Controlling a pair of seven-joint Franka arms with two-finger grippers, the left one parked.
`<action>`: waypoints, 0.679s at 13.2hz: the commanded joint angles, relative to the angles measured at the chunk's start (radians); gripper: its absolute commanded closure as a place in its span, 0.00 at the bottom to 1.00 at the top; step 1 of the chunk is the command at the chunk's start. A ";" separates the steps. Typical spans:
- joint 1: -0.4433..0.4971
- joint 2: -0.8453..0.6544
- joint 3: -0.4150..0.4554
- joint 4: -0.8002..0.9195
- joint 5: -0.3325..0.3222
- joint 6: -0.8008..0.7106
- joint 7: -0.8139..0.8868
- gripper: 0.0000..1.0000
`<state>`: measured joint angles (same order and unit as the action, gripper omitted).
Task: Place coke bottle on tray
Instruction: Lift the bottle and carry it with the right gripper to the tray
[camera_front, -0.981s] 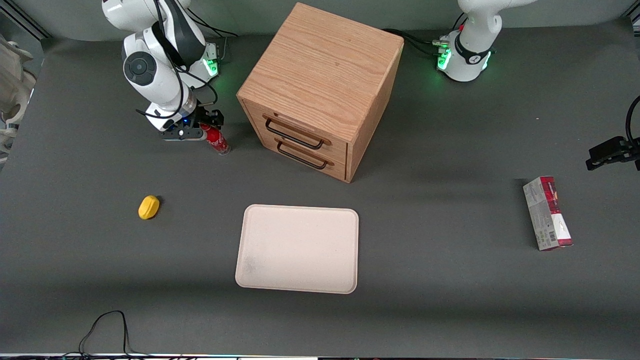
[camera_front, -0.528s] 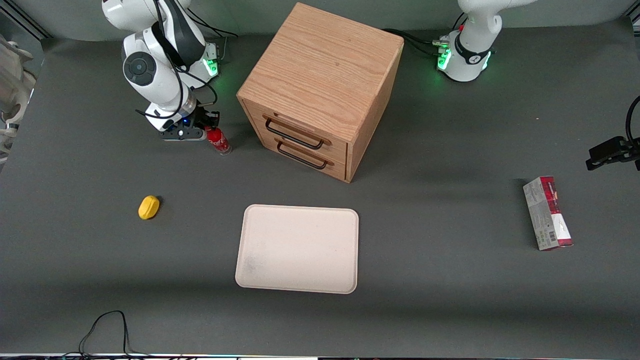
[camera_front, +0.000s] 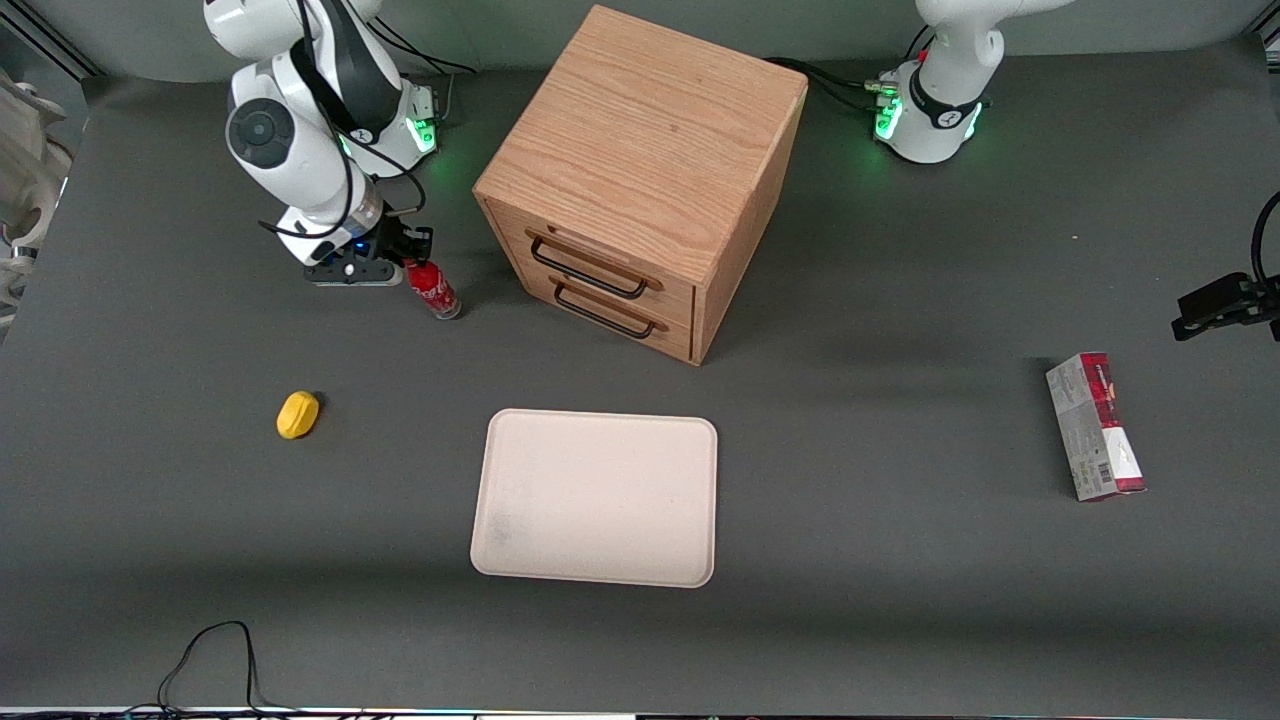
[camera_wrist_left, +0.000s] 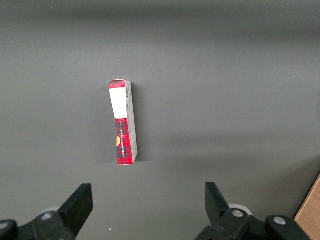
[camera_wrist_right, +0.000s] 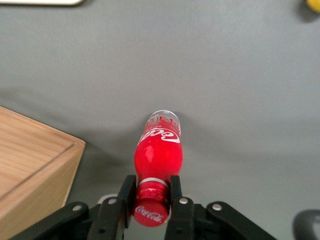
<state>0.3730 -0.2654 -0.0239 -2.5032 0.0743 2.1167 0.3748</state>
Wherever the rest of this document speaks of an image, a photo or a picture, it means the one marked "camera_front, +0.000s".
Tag white bulky object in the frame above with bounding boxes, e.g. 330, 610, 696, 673
0, 70, 73, 326

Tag red coke bottle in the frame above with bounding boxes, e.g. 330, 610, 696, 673
405, 258, 463, 321

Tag black base cables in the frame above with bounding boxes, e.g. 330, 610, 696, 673
765, 25, 936, 113
370, 15, 476, 126

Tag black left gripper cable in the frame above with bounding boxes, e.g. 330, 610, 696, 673
1250, 190, 1280, 286

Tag dark grey table cover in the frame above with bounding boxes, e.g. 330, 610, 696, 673
0, 40, 1280, 713

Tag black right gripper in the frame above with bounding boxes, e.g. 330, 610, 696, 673
335, 222, 434, 273

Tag long black wire handle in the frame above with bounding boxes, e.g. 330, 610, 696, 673
528, 235, 651, 301

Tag black right base cables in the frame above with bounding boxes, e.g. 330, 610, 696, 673
370, 15, 476, 126

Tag shallow wooden drawer front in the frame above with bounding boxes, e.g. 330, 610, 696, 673
490, 203, 698, 323

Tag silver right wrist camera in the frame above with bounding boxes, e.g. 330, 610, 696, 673
303, 258, 399, 289

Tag wooden drawer cabinet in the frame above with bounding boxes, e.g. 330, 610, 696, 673
473, 4, 809, 367

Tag thin black looped cable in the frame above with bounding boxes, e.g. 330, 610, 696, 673
155, 620, 301, 716

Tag deep wooden drawer front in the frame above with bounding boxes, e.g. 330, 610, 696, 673
520, 272, 696, 363

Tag yellow toy lemon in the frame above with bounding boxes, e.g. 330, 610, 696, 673
276, 390, 321, 441

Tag black left base cables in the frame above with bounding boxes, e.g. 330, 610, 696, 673
765, 25, 936, 113

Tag short black wire handle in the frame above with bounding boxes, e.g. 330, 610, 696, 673
553, 283, 659, 341

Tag grey and red carton box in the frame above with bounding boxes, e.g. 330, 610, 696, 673
1045, 351, 1148, 503

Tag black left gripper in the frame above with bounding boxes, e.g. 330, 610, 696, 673
1172, 272, 1280, 343

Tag beige plastic tray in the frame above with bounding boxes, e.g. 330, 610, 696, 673
470, 408, 719, 589

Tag aluminium frame rail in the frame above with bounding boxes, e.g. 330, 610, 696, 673
0, 0, 103, 81

